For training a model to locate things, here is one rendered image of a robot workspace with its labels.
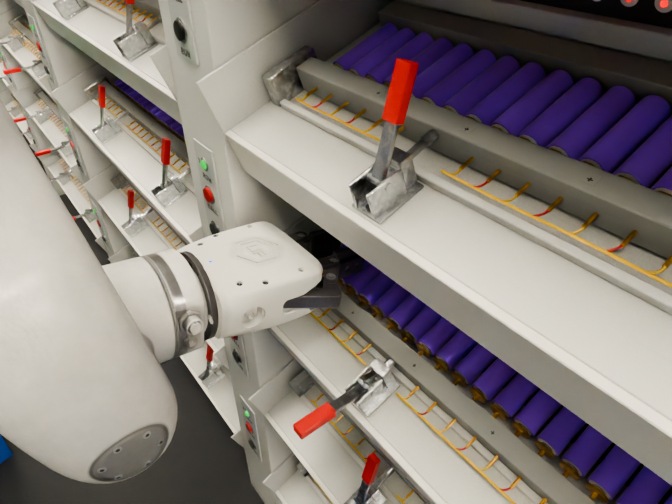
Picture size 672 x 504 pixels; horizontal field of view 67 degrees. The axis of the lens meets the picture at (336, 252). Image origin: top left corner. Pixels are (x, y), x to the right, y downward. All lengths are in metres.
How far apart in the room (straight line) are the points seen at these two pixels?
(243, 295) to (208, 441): 0.72
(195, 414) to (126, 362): 0.85
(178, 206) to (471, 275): 0.53
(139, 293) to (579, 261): 0.28
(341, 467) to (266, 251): 0.31
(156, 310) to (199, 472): 0.70
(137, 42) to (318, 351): 0.41
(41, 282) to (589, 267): 0.26
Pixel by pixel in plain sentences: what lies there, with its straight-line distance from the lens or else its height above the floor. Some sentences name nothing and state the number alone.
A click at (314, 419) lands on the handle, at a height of 0.54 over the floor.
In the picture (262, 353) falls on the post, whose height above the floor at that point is 0.43.
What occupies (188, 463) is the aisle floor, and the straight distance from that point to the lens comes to 1.07.
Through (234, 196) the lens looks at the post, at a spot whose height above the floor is 0.65.
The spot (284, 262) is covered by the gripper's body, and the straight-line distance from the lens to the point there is 0.43.
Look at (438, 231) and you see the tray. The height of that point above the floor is 0.72.
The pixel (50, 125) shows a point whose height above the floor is 0.32.
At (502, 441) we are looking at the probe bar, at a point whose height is 0.56.
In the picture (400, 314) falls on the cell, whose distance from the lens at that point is 0.48.
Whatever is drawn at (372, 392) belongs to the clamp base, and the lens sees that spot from 0.44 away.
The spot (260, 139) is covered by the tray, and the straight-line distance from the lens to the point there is 0.43.
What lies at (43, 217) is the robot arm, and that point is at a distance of 0.28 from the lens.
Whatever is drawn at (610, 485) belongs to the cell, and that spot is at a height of 0.56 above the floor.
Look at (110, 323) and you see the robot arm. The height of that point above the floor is 0.71.
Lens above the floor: 0.89
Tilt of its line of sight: 37 degrees down
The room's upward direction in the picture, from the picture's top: straight up
